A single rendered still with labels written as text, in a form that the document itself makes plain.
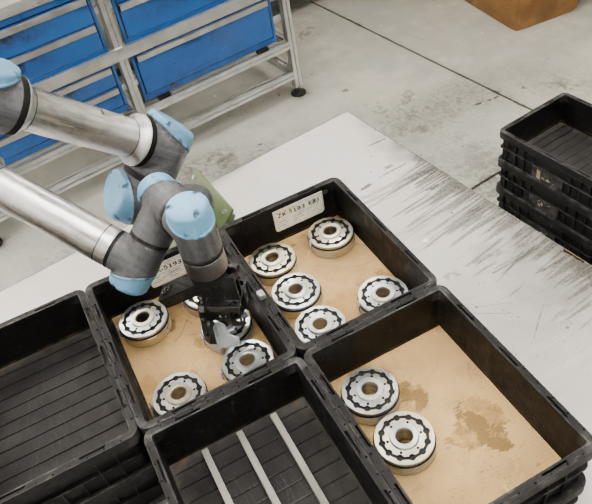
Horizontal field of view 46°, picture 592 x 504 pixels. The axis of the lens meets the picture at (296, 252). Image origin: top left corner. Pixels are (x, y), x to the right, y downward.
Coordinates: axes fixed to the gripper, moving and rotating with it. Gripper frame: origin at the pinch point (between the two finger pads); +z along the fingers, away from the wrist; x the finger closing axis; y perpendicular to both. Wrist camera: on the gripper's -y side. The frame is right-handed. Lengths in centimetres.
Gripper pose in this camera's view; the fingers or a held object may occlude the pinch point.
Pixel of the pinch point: (221, 338)
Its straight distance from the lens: 138.8
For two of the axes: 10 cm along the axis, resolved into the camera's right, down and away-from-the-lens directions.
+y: 9.7, 0.2, -2.3
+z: 1.5, 7.1, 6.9
